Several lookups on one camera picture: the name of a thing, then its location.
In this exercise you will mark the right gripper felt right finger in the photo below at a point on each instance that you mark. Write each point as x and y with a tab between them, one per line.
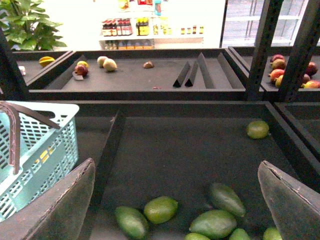
294	207

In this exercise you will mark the right gripper felt left finger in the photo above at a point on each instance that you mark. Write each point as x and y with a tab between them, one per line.
59	213

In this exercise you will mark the light blue plastic basket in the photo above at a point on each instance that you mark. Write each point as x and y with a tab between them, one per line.
38	147

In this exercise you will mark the green avocado dark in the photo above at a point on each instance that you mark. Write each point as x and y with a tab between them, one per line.
225	198

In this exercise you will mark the green avocado left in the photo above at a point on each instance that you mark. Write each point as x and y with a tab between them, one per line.
214	224

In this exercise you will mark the green lime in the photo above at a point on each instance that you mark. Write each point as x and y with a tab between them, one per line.
257	129

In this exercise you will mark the black fruit display shelf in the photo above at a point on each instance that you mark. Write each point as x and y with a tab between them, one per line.
148	149

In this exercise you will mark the yellow starfruit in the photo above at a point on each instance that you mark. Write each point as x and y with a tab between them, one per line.
45	61

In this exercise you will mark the green potted plant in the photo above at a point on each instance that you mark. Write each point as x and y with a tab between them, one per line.
27	27

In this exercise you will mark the white shelf with bottles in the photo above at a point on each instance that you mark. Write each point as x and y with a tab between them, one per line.
147	25

